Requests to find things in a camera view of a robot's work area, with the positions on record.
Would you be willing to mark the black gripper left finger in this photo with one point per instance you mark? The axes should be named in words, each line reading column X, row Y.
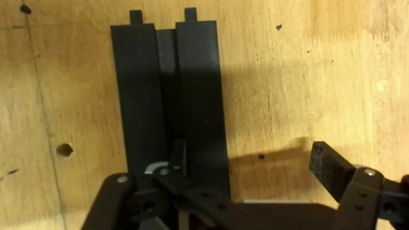
column 119, row 204

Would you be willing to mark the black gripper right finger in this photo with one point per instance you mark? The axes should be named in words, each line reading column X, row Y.
column 362, row 199

